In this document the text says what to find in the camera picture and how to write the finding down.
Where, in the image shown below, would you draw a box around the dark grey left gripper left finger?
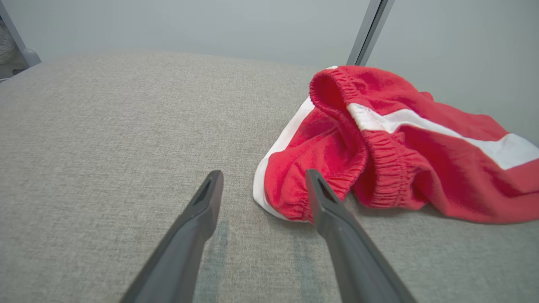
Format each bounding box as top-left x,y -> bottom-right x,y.
120,170 -> 224,303

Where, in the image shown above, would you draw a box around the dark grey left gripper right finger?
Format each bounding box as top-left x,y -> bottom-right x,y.
305,169 -> 417,303

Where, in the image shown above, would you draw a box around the red shorts with white stripe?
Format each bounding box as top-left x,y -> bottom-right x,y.
253,65 -> 539,224

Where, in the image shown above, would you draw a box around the grey fabric sofa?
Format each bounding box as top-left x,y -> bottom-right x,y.
0,50 -> 539,303

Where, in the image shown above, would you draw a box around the grey partition post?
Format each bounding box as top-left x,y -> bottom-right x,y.
346,0 -> 395,67

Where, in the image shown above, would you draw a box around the grey slanted frame leg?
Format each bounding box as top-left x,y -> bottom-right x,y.
0,4 -> 42,69

